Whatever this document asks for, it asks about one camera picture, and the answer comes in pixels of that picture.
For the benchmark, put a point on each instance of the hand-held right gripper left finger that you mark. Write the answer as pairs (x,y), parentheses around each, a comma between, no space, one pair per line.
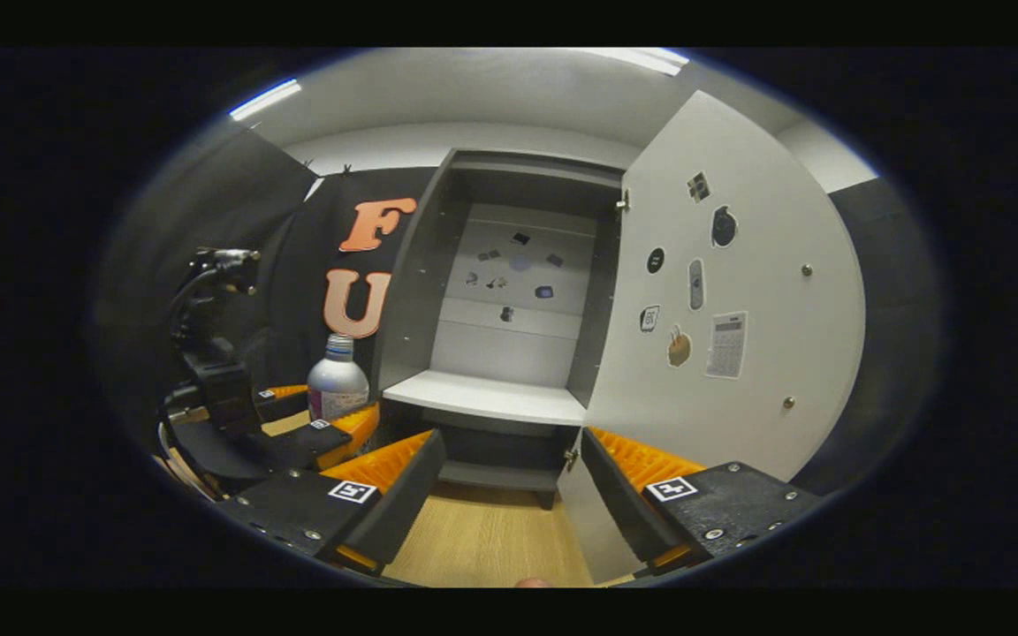
(403,503)

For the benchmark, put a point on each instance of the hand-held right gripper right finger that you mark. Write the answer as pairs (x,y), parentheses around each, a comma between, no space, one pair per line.
(619,503)

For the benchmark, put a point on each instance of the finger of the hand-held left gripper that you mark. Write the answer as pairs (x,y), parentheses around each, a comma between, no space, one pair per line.
(284,408)
(306,442)

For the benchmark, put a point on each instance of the white cabinet door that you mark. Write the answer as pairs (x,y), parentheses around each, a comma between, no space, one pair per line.
(792,336)

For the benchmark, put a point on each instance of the metal door hinge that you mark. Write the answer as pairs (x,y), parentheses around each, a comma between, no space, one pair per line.
(572,459)
(623,201)

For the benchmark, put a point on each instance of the white cabinet shelf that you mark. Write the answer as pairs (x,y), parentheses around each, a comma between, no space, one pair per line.
(482,396)

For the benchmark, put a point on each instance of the grey cabinet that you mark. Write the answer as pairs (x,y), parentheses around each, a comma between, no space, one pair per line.
(412,291)

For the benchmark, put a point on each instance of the black backdrop cloth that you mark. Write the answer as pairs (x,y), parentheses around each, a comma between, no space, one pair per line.
(208,203)

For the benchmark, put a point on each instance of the long ceiling light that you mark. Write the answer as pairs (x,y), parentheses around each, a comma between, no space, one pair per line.
(264,99)

